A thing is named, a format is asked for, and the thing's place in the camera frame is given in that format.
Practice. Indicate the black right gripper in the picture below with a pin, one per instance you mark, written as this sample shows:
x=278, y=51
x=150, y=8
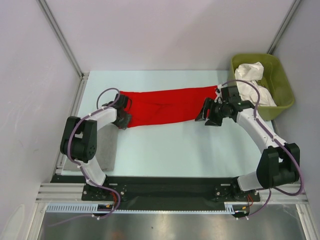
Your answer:
x=207, y=105

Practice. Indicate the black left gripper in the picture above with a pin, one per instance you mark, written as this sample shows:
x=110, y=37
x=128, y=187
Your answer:
x=123, y=125

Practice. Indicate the red t shirt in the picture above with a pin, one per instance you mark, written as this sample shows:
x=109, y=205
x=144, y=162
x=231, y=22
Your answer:
x=166, y=106

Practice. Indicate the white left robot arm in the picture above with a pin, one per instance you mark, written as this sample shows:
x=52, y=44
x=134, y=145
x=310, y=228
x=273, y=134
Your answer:
x=80, y=138

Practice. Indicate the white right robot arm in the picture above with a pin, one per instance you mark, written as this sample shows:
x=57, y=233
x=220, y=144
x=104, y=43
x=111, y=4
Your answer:
x=279, y=163

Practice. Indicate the folded grey t shirt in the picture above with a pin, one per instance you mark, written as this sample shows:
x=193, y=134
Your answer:
x=107, y=138

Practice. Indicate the light blue table mat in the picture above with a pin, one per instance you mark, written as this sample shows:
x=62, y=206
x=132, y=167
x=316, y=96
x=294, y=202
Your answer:
x=184, y=149

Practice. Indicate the white crumpled t shirt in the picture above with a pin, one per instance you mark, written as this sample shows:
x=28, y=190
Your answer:
x=252, y=73

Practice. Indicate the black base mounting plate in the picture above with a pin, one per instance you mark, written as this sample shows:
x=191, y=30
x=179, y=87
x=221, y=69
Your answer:
x=188, y=194

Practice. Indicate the green plastic bin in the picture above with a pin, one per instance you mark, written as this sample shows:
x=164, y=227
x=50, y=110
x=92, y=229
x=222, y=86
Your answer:
x=274, y=80

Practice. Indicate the white slotted cable duct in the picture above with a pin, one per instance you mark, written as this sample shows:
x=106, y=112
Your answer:
x=95, y=208

